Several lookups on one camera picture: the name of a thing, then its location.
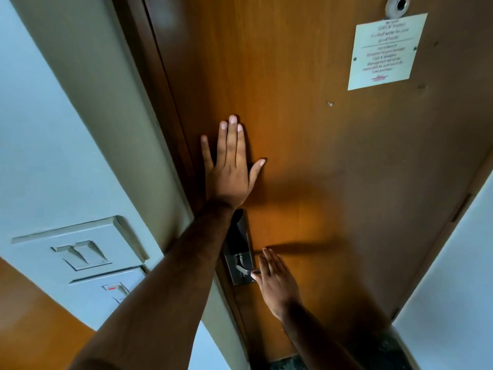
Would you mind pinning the person's right hand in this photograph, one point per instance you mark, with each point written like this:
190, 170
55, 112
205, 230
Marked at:
279, 290

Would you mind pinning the person's left hand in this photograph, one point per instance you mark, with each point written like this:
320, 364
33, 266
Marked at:
227, 181

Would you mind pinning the person's left little finger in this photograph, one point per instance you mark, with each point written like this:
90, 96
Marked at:
207, 152

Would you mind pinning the person's left thumb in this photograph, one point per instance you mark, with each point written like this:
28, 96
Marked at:
256, 173

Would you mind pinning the person's right thumb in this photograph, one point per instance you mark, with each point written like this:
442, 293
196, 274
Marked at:
255, 276

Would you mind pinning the person's left middle finger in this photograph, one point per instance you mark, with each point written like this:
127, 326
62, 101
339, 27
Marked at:
232, 138

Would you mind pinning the brown wooden door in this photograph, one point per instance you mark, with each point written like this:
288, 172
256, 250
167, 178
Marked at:
308, 150

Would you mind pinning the person's right forearm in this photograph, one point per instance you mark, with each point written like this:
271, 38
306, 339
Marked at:
316, 342

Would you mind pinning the person's left forearm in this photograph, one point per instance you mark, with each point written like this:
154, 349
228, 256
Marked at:
161, 296

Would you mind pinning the dark metal lock plate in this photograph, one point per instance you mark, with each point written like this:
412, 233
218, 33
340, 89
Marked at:
239, 242

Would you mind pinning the white paper notice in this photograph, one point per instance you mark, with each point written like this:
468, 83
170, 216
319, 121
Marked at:
387, 51

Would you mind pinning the silver door peephole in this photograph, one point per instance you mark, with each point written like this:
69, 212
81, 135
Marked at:
398, 5

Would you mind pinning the orange wooden panel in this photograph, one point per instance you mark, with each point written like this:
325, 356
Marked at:
34, 323

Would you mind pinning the dark brown door frame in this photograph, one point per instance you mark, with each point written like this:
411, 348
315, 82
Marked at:
154, 92

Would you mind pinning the white switch with red mark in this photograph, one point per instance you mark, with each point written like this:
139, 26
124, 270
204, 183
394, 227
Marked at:
111, 290

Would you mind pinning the white double switch plate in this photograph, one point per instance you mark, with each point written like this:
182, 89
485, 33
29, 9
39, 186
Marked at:
81, 246

